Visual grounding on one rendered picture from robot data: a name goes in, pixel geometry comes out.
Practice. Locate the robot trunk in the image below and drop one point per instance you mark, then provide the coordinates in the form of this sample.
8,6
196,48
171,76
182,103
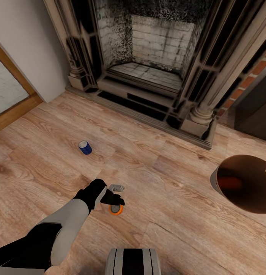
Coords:
133,262

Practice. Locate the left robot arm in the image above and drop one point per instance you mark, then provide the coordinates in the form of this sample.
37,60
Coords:
49,241

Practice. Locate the trash can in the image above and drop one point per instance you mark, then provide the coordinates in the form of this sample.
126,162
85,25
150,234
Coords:
252,171

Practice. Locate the wood fireplace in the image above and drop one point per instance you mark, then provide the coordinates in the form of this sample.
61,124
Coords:
170,64

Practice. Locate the can of soda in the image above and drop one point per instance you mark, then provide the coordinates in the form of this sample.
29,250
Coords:
116,210
230,183
85,147

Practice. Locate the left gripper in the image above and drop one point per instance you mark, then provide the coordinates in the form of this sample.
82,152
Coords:
113,199

